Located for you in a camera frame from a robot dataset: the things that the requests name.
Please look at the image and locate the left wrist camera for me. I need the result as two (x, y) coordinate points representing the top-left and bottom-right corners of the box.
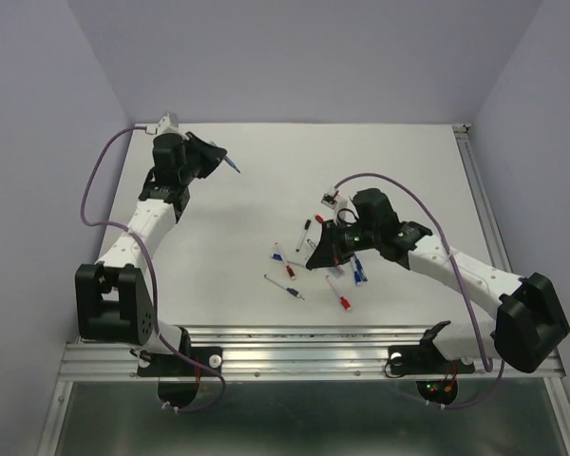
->
(154, 112), (181, 135)

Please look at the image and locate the black cap marker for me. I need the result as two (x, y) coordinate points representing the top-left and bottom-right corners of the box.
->
(294, 218), (312, 252)

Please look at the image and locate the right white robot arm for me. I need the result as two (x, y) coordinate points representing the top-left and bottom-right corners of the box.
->
(306, 188), (570, 375)

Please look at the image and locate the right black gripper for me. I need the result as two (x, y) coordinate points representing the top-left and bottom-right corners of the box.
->
(305, 218), (380, 268)

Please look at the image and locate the light blue pen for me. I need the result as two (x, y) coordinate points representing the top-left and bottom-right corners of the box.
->
(210, 141), (241, 174)

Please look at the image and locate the black cap marker low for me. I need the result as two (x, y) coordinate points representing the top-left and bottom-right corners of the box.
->
(288, 260), (308, 269)

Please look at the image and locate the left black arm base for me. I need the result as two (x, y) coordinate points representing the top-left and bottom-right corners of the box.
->
(130, 346), (225, 414)

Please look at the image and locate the aluminium rail frame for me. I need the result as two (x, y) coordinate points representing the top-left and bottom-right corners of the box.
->
(38, 326), (570, 455)

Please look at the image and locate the blue pen far right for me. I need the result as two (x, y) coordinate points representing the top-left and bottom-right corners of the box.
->
(355, 259), (368, 282)

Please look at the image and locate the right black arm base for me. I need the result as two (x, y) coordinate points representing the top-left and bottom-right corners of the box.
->
(383, 345), (476, 408)

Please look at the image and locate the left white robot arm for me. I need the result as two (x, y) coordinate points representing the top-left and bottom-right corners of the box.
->
(75, 132), (227, 374)

